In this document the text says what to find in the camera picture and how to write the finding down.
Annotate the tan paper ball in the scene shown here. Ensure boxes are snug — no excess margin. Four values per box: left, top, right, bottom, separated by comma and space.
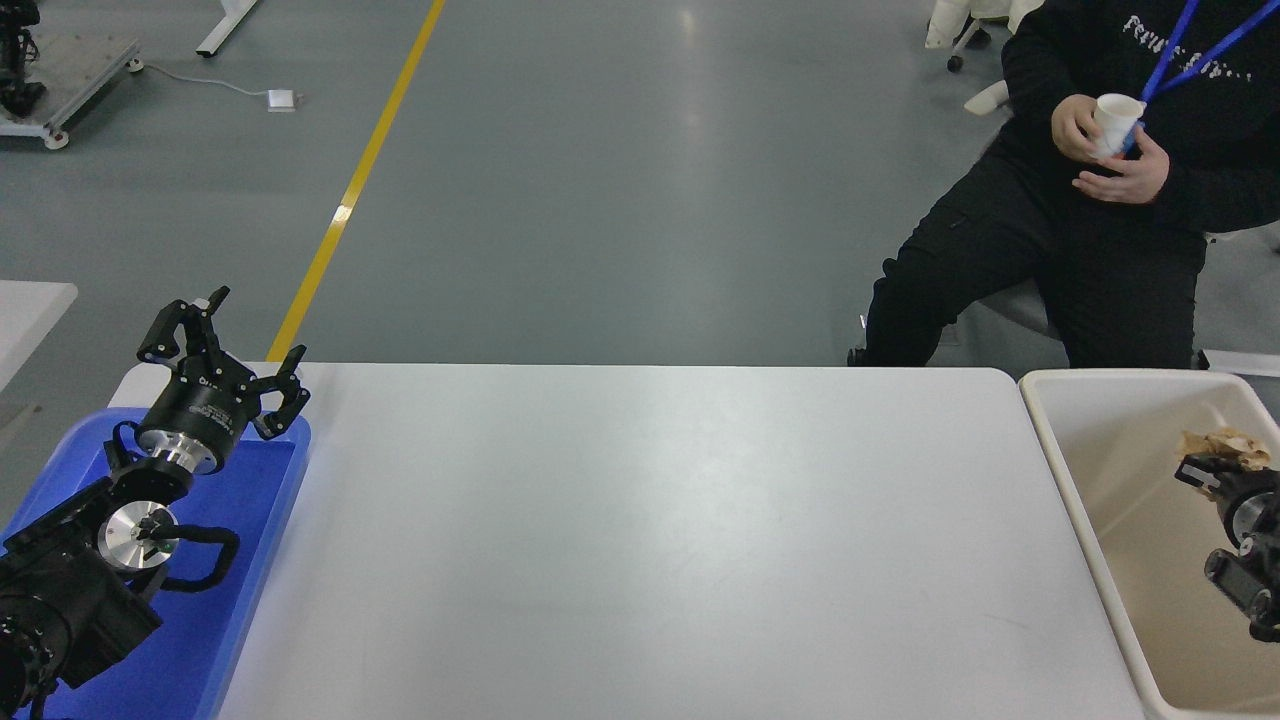
1178, 428, 1274, 477

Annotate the large pale plastic bin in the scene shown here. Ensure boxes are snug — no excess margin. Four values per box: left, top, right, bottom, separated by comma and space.
1018, 369, 1280, 720

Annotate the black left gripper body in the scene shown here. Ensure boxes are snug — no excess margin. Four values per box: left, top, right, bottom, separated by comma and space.
138, 368, 262, 458

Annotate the blue lanyard with badge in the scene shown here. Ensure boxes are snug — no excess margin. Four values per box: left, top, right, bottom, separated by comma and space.
1122, 0, 1259, 159

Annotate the white side table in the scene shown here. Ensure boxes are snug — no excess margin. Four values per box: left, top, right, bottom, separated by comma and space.
0, 282, 79, 393

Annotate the white paper cup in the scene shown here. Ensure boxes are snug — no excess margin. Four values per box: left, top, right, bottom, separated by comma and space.
1092, 93, 1148, 161

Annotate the black equipment on cart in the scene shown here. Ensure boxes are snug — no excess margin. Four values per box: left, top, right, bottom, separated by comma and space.
0, 0, 46, 119

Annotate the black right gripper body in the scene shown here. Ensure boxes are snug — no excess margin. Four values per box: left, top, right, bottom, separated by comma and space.
1214, 467, 1280, 533

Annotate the seated person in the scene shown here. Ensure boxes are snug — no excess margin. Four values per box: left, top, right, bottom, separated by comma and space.
848, 0, 1280, 371

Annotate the blue plastic tray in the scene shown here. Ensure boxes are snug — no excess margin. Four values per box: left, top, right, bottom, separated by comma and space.
0, 408, 313, 720

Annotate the white padded coat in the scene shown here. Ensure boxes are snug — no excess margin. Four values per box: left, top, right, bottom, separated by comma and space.
925, 0, 1046, 49

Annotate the white floor cable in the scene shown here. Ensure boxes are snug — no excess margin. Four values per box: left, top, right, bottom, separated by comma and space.
140, 62, 271, 100

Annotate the rolling chair base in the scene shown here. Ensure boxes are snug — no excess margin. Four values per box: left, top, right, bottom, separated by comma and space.
946, 20, 986, 74

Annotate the white table leg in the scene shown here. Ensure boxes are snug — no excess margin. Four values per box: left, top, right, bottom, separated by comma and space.
196, 0, 259, 57

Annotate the person's right hand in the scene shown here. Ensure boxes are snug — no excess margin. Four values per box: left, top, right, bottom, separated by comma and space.
1051, 92, 1113, 163

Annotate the wheeled metal platform cart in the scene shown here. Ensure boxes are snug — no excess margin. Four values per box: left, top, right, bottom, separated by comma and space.
0, 32, 144, 151

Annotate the person's left hand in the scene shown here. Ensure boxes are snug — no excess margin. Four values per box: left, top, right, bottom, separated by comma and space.
1071, 122, 1172, 206

